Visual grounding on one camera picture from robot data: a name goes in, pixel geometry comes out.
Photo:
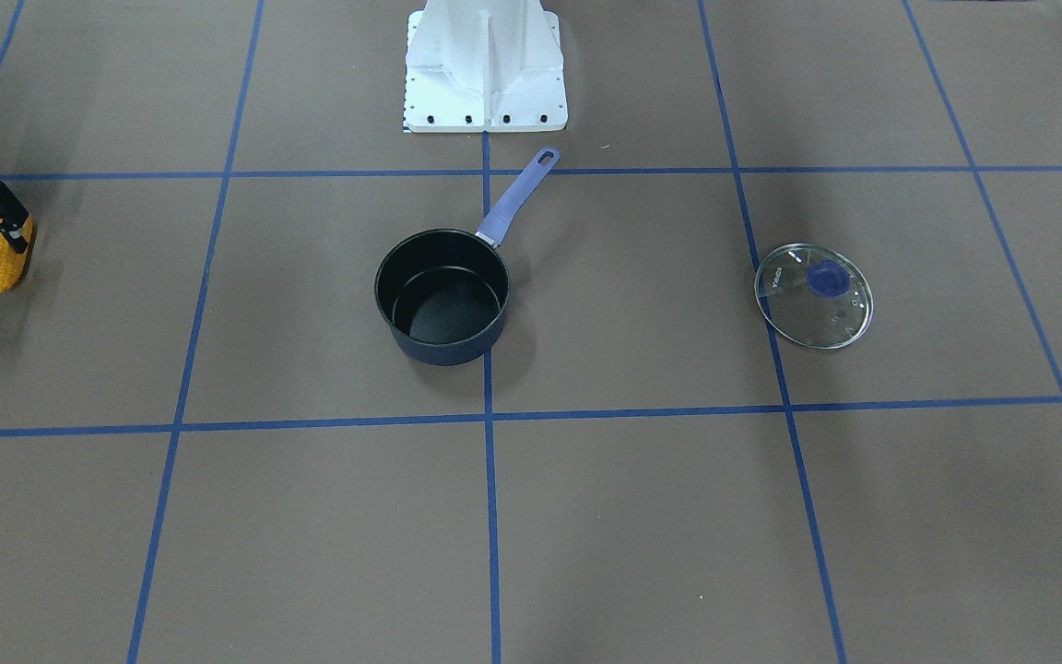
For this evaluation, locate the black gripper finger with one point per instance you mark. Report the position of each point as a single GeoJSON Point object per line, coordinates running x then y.
{"type": "Point", "coordinates": [13, 221]}

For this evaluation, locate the yellow corn cob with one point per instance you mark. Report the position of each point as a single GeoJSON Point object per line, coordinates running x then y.
{"type": "Point", "coordinates": [13, 265]}

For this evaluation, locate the glass pot lid blue knob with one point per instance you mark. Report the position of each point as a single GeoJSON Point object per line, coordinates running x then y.
{"type": "Point", "coordinates": [813, 296]}

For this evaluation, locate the dark blue saucepan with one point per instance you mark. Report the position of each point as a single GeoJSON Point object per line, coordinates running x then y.
{"type": "Point", "coordinates": [444, 293]}

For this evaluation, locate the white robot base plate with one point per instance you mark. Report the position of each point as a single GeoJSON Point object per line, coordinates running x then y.
{"type": "Point", "coordinates": [484, 66]}

